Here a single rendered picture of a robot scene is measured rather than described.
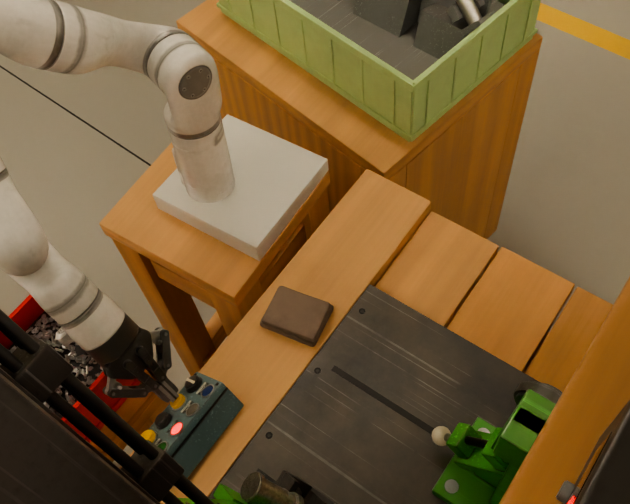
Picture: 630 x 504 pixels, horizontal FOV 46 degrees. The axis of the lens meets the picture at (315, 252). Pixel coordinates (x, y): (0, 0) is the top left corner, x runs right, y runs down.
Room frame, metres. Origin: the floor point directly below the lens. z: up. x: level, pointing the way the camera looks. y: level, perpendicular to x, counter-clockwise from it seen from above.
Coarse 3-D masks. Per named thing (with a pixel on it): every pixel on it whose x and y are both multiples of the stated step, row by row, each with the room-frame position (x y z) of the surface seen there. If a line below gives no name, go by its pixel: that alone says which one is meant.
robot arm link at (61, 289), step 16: (48, 256) 0.56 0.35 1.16; (48, 272) 0.54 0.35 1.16; (64, 272) 0.53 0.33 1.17; (80, 272) 0.54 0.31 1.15; (32, 288) 0.52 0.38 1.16; (48, 288) 0.51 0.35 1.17; (64, 288) 0.51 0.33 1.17; (80, 288) 0.51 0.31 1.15; (96, 288) 0.53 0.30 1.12; (48, 304) 0.50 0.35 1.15; (64, 304) 0.49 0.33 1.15; (80, 304) 0.50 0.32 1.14; (64, 320) 0.48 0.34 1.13
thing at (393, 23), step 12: (360, 0) 1.31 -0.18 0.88; (372, 0) 1.29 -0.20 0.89; (384, 0) 1.27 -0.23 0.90; (396, 0) 1.25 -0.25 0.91; (408, 0) 1.24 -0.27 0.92; (420, 0) 1.26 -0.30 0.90; (360, 12) 1.30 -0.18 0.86; (372, 12) 1.28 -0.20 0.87; (384, 12) 1.26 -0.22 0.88; (396, 12) 1.24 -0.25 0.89; (408, 12) 1.23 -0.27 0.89; (384, 24) 1.25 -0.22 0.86; (396, 24) 1.23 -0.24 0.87; (408, 24) 1.24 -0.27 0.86
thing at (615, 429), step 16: (624, 416) 0.11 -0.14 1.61; (608, 432) 0.11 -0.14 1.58; (624, 432) 0.10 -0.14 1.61; (608, 448) 0.09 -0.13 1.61; (624, 448) 0.09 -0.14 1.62; (592, 464) 0.09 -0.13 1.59; (608, 464) 0.09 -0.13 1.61; (624, 464) 0.08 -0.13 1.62; (592, 480) 0.08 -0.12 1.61; (608, 480) 0.08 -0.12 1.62; (624, 480) 0.08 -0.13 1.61; (560, 496) 0.09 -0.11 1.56; (576, 496) 0.08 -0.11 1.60; (592, 496) 0.07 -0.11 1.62; (608, 496) 0.07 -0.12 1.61; (624, 496) 0.07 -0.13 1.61
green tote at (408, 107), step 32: (224, 0) 1.43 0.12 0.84; (256, 0) 1.33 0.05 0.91; (288, 0) 1.25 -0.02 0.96; (512, 0) 1.15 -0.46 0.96; (256, 32) 1.34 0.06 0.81; (288, 32) 1.25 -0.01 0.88; (320, 32) 1.17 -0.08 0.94; (480, 32) 1.08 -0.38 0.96; (512, 32) 1.16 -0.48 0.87; (320, 64) 1.17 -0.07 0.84; (352, 64) 1.09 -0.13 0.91; (384, 64) 1.03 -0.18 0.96; (448, 64) 1.03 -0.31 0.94; (480, 64) 1.10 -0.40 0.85; (352, 96) 1.10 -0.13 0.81; (384, 96) 1.03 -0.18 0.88; (416, 96) 0.97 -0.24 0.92; (448, 96) 1.04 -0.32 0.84; (416, 128) 0.98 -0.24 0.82
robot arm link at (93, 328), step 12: (96, 300) 0.51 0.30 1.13; (108, 300) 0.51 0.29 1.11; (84, 312) 0.49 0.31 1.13; (96, 312) 0.49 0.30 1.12; (108, 312) 0.50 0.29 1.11; (120, 312) 0.50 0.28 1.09; (72, 324) 0.48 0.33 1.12; (84, 324) 0.48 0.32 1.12; (96, 324) 0.48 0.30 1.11; (108, 324) 0.48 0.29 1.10; (120, 324) 0.49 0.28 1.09; (60, 336) 0.50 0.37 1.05; (72, 336) 0.47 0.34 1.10; (84, 336) 0.47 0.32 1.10; (96, 336) 0.47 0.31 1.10; (108, 336) 0.47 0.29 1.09; (84, 348) 0.46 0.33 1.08
